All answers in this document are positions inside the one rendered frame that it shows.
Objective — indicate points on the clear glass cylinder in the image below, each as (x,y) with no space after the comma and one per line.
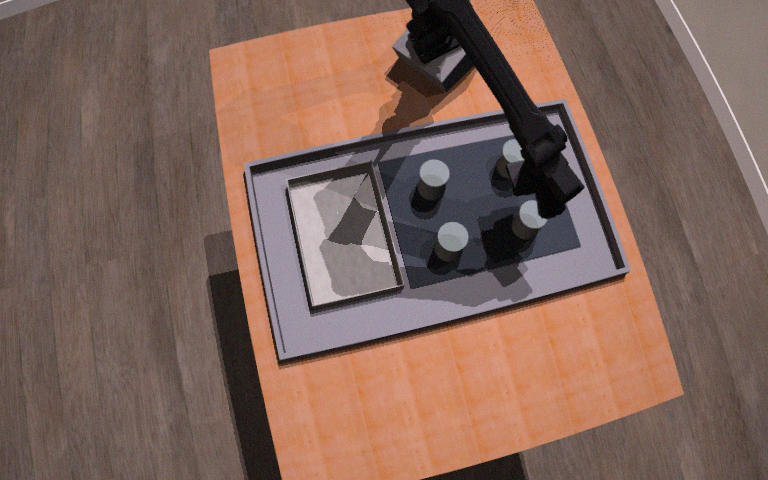
(451,241)
(433,179)
(526,223)
(510,153)

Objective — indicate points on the white shallow rectangular tray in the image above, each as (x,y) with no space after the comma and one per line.
(345,237)

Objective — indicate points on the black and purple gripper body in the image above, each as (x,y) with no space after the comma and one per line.
(514,170)

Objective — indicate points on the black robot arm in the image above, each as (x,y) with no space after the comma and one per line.
(526,121)

